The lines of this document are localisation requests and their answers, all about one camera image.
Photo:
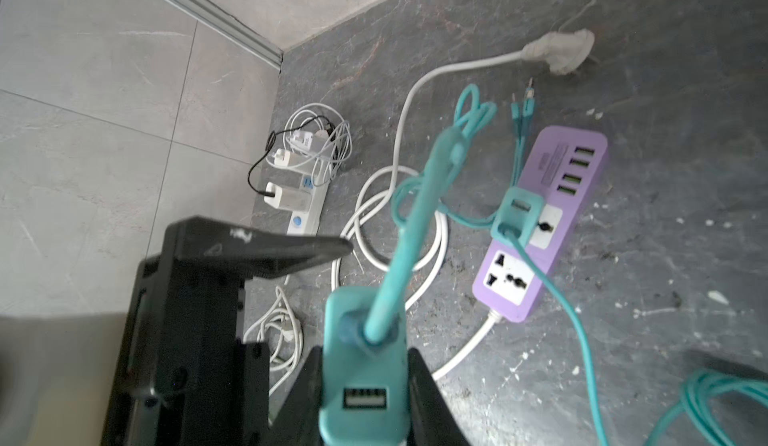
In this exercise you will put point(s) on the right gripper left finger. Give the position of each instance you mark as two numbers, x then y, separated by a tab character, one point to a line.
297	422

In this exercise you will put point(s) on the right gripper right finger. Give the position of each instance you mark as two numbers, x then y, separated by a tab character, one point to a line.
432	423

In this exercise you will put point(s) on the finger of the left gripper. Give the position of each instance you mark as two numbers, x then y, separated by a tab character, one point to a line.
249	252

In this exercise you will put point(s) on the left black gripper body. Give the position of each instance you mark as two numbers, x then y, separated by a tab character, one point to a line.
184	375

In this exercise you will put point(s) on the white square charger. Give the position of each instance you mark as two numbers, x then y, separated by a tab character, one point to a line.
287	198

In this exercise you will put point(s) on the teal charger adapter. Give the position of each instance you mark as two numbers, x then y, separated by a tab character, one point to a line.
364	387
517	216

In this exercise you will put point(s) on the purple power strip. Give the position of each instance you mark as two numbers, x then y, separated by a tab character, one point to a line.
563	167

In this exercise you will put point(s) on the white blue power strip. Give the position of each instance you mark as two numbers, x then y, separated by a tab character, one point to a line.
307	221

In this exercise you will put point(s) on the white charger adapter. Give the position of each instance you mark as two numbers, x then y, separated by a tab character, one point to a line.
308	142

